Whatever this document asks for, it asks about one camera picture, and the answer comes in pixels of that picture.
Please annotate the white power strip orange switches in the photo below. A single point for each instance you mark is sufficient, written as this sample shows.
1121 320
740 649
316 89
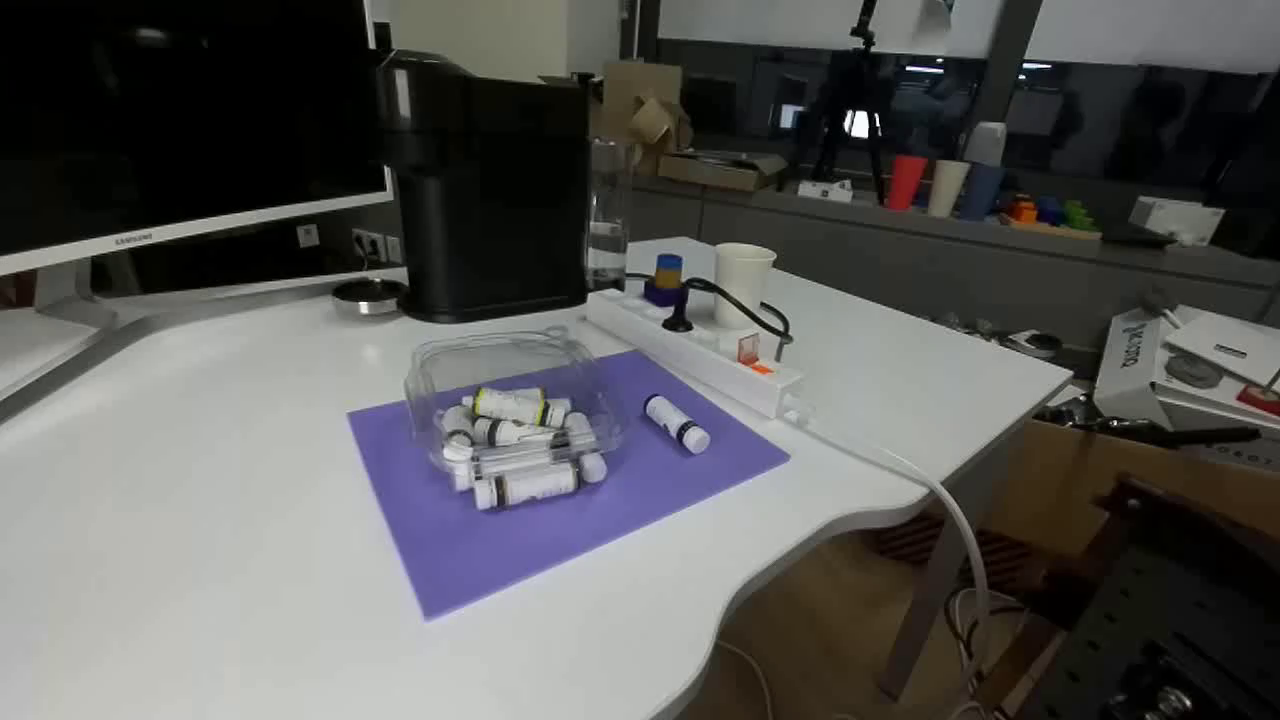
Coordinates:
692 362

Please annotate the white labelled vial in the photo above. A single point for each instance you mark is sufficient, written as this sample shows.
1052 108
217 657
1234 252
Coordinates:
504 405
676 427
529 485
458 446
517 433
581 430

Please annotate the blue purple small block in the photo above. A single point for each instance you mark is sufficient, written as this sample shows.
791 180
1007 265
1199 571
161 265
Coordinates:
664 279

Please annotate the white paper cup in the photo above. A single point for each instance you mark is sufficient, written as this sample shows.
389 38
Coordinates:
744 279

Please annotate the clear plastic bottle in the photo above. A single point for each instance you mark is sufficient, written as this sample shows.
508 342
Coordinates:
604 221

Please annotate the clear plastic container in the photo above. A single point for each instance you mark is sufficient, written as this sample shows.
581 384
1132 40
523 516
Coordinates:
463 362

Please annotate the brown cardboard boxes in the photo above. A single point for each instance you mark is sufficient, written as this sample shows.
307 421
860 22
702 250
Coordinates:
692 167

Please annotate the black box appliance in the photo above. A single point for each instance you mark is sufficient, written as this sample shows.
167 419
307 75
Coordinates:
494 202

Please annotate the purple mat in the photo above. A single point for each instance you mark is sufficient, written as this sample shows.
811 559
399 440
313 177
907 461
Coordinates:
534 555

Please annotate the black round lid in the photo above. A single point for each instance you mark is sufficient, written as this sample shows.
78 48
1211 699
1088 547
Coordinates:
370 294

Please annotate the grey cabinet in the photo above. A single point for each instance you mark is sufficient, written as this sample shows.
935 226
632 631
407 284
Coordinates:
935 265

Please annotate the red cup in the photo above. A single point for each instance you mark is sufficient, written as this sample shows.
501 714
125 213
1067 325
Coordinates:
907 180

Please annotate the white tall cup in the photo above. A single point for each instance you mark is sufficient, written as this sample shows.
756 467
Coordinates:
947 189

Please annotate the grey table leg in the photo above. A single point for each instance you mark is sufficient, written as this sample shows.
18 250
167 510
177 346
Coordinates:
926 603

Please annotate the blue cup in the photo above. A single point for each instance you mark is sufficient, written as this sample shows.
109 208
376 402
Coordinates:
980 193

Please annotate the orange toy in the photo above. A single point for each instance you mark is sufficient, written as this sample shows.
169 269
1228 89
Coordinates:
1020 208

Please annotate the green toy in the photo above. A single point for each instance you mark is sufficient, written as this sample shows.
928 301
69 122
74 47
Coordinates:
1077 213

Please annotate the white framed monitor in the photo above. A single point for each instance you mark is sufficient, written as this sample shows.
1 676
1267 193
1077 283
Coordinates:
173 105

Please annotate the white printed cardboard box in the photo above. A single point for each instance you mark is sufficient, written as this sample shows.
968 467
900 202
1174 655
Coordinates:
1187 367

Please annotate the small white box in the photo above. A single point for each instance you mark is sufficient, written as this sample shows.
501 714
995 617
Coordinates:
1178 221

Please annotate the black perforated stand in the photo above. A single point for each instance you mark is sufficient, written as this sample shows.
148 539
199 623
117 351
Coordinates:
1174 627

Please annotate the white wall outlet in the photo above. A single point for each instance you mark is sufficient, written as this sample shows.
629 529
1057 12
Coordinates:
373 245

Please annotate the black camera tripod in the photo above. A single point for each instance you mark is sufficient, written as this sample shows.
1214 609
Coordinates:
852 105

